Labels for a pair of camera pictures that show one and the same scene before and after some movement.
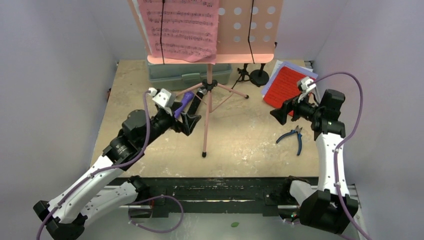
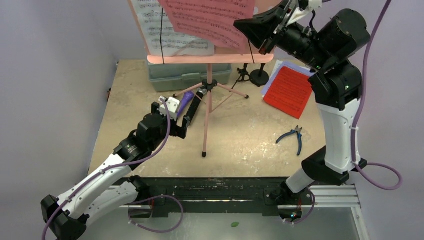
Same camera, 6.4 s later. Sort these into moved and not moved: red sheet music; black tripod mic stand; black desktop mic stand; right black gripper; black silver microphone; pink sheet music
Moved: pink sheet music; right black gripper
Not moved: black desktop mic stand; red sheet music; black silver microphone; black tripod mic stand
